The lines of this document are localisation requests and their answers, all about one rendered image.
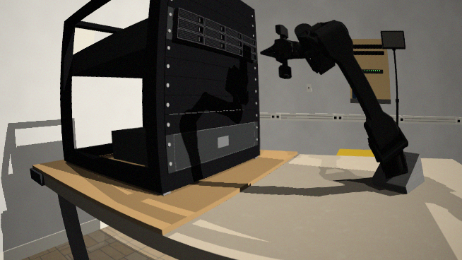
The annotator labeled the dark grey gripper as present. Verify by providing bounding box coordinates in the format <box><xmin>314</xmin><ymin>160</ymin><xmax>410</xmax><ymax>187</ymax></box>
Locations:
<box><xmin>260</xmin><ymin>25</ymin><xmax>304</xmax><ymax>79</ymax></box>

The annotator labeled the light brown wooden board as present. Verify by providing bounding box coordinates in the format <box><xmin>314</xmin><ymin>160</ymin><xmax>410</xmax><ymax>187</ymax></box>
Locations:
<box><xmin>32</xmin><ymin>150</ymin><xmax>297</xmax><ymax>235</ymax></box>

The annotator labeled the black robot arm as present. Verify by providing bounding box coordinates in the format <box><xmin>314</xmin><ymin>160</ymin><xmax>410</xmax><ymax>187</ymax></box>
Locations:
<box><xmin>274</xmin><ymin>20</ymin><xmax>408</xmax><ymax>179</ymax></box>

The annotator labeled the black server rack frame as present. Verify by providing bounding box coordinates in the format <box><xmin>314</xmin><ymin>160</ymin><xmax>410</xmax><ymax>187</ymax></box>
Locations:
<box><xmin>60</xmin><ymin>0</ymin><xmax>260</xmax><ymax>196</ymax></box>

